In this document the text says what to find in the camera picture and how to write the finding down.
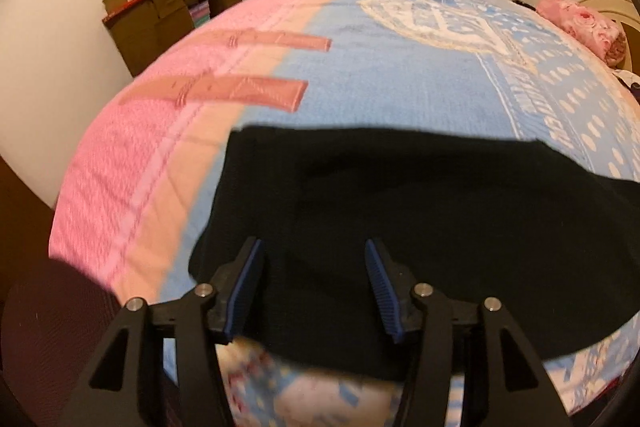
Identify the brown wooden desk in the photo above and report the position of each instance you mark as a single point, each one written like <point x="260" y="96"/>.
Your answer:
<point x="150" y="32"/>

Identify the printed pink blue bed sheet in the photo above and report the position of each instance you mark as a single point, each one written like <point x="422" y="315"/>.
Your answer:
<point x="380" y="72"/>

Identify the folded pink floral blanket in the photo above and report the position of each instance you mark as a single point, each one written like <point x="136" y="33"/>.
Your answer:
<point x="580" y="24"/>

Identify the brown cardboard box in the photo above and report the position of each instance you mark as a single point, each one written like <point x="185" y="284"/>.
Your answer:
<point x="116" y="1"/>

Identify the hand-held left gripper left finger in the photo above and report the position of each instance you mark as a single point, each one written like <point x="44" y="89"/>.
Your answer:
<point x="242" y="292"/>

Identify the dark maroon chair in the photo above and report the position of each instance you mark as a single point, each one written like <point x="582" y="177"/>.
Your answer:
<point x="55" y="322"/>

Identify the black garment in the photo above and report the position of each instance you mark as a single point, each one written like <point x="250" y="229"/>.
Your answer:
<point x="400" y="187"/>

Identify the white patterned pillow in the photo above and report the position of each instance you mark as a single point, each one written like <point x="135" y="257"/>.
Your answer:
<point x="631" y="84"/>

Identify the stack of pastel boxes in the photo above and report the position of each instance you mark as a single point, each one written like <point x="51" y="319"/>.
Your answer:
<point x="199" y="13"/>

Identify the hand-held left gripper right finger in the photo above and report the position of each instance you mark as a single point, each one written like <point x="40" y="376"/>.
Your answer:
<point x="385" y="292"/>

